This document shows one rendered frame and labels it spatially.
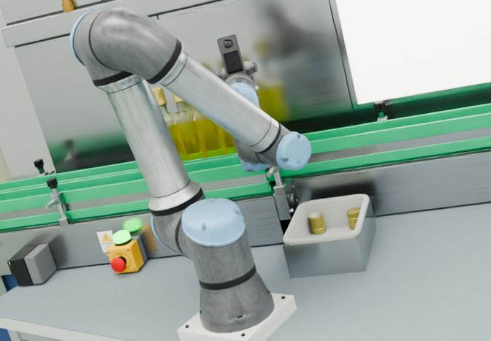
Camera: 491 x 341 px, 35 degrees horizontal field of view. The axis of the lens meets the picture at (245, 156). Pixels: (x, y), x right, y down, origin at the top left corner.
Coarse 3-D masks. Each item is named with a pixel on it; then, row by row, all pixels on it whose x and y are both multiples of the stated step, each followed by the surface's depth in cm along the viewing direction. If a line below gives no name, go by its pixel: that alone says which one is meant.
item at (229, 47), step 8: (224, 40) 178; (232, 40) 179; (224, 48) 178; (232, 48) 178; (224, 56) 178; (232, 56) 178; (240, 56) 177; (224, 64) 177; (232, 64) 177; (240, 64) 177; (232, 72) 177; (240, 72) 176
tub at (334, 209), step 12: (300, 204) 187; (312, 204) 188; (324, 204) 187; (336, 204) 186; (348, 204) 185; (360, 204) 184; (300, 216) 184; (324, 216) 188; (336, 216) 187; (360, 216) 172; (288, 228) 176; (300, 228) 182; (336, 228) 187; (348, 228) 185; (360, 228) 167; (288, 240) 169; (300, 240) 168; (312, 240) 167; (324, 240) 166
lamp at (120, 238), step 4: (116, 232) 197; (120, 232) 197; (124, 232) 196; (128, 232) 197; (116, 236) 196; (120, 236) 195; (124, 236) 196; (128, 236) 196; (116, 240) 196; (120, 240) 195; (124, 240) 196; (128, 240) 196; (116, 244) 196; (120, 244) 196; (124, 244) 196
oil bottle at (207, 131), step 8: (200, 120) 198; (208, 120) 198; (200, 128) 199; (208, 128) 198; (216, 128) 199; (200, 136) 200; (208, 136) 199; (216, 136) 199; (200, 144) 201; (208, 144) 200; (216, 144) 199; (208, 152) 201; (216, 152) 200
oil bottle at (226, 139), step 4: (216, 124) 198; (220, 128) 198; (220, 132) 198; (224, 132) 198; (220, 136) 198; (224, 136) 198; (228, 136) 198; (224, 140) 198; (228, 140) 198; (232, 140) 198; (224, 144) 199; (228, 144) 199; (232, 144) 198; (224, 148) 199; (228, 148) 199; (232, 148) 199; (224, 152) 200; (228, 152) 199; (232, 152) 199; (236, 152) 199
